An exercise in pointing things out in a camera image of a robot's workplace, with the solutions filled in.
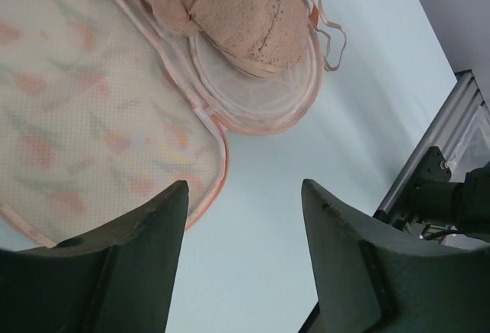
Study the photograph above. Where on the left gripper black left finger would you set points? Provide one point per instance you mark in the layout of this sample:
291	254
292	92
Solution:
116	278

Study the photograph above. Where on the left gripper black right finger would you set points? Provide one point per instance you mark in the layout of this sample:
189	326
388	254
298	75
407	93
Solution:
371	277

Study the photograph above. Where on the floral mesh laundry bag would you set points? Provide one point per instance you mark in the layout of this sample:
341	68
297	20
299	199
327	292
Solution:
101	110

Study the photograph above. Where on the beige lace bra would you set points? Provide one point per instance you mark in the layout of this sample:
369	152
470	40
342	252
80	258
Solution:
260	37

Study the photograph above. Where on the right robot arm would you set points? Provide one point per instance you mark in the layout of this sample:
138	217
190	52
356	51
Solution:
444	208

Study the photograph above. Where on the aluminium frame rail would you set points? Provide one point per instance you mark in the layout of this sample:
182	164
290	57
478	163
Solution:
432	138

